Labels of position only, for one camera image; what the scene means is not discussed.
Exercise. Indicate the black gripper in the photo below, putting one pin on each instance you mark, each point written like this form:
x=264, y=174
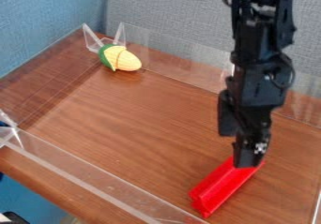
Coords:
x=256, y=90

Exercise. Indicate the red plastic block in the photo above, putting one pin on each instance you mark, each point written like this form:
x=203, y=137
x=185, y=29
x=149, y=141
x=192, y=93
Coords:
x=219, y=186

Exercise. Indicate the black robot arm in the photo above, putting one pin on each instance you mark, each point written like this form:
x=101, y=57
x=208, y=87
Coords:
x=263, y=27

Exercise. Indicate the toy corn cob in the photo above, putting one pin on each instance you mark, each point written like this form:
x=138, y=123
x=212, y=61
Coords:
x=118, y=58

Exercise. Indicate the clear acrylic back wall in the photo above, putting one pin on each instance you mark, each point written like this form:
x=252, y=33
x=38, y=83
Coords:
x=204, y=66

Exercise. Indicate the clear acrylic wall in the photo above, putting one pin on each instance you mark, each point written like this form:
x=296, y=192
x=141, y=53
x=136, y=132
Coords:
x=35, y=87
x=204, y=66
x=92, y=193

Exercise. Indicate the clear acrylic front wall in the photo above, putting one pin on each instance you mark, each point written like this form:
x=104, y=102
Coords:
x=92, y=193

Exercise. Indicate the clear acrylic corner bracket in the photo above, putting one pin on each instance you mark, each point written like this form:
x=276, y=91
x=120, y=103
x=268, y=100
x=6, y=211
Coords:
x=96, y=42

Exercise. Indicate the clear acrylic left wall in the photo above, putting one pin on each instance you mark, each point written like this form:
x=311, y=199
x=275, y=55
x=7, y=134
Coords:
x=35, y=87

